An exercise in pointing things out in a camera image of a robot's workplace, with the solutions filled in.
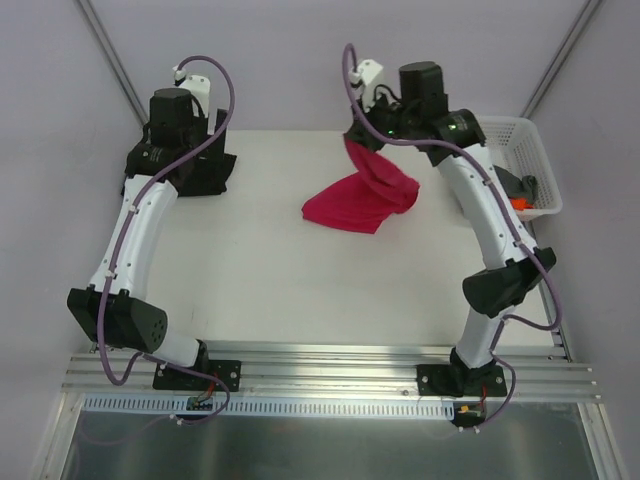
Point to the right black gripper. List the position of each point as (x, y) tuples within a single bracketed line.
[(360, 133)]

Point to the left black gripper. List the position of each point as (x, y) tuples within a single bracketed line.
[(209, 167)]

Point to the pink t shirt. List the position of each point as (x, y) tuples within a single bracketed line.
[(362, 201)]

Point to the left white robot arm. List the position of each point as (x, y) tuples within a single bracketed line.
[(114, 304)]

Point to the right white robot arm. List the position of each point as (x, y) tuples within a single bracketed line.
[(455, 144)]

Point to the black folded t shirt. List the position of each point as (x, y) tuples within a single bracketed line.
[(204, 175)]

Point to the white plastic basket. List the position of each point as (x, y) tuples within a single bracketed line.
[(515, 145)]

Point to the grey t shirt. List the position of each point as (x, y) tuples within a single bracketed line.
[(526, 187)]

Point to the orange t shirt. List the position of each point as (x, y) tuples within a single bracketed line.
[(521, 204)]

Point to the right corner aluminium profile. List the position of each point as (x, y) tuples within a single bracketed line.
[(582, 21)]

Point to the corner aluminium profile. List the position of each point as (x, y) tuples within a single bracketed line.
[(582, 21), (112, 59)]

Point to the left corner aluminium profile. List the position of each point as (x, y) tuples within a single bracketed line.
[(112, 59)]

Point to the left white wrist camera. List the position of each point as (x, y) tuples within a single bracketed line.
[(199, 86)]

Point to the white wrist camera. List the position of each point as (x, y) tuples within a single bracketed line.
[(364, 80), (199, 86)]

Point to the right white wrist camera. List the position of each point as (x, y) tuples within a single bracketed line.
[(364, 80)]

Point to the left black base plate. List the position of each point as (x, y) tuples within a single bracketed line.
[(170, 379)]

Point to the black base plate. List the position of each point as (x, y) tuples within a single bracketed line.
[(448, 380), (170, 379)]

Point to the aluminium mounting rail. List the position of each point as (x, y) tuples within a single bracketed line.
[(543, 374)]

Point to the left table edge rail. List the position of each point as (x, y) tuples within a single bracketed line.
[(95, 344)]

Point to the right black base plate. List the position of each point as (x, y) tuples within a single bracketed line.
[(448, 380)]

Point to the white slotted cable duct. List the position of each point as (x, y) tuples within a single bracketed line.
[(270, 407)]

